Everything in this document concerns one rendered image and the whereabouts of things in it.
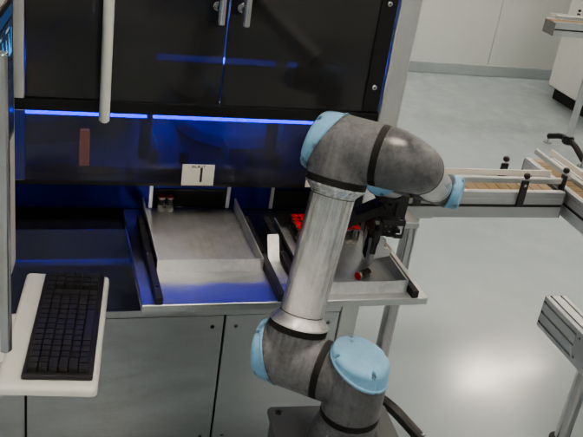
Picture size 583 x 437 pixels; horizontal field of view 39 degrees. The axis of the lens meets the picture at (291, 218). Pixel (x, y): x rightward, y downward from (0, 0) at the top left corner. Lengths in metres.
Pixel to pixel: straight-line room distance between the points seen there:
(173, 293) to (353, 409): 0.56
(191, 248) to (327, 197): 0.67
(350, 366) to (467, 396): 1.81
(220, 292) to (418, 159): 0.66
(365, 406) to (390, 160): 0.45
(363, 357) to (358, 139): 0.40
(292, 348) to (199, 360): 0.95
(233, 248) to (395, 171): 0.75
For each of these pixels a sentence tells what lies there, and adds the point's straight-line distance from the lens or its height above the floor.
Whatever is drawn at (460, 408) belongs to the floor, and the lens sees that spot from 3.24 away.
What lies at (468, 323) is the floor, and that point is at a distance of 3.76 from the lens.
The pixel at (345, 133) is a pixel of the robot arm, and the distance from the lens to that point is 1.50.
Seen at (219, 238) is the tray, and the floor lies 0.88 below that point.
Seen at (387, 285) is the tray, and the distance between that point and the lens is 2.04.
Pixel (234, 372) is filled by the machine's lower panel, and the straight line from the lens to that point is 2.55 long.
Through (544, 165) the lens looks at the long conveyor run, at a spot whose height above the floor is 0.93.
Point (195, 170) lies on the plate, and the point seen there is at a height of 1.03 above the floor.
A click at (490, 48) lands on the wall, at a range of 7.80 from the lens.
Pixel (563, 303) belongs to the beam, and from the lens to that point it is 2.96.
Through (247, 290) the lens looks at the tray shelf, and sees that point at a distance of 1.97.
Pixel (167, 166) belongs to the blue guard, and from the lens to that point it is 2.16.
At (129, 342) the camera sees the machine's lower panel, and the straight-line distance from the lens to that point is 2.42.
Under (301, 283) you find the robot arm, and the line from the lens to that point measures 1.56.
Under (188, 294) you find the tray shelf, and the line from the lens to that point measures 1.93.
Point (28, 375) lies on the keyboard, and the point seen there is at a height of 0.82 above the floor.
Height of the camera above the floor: 1.90
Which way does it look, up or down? 26 degrees down
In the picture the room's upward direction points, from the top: 9 degrees clockwise
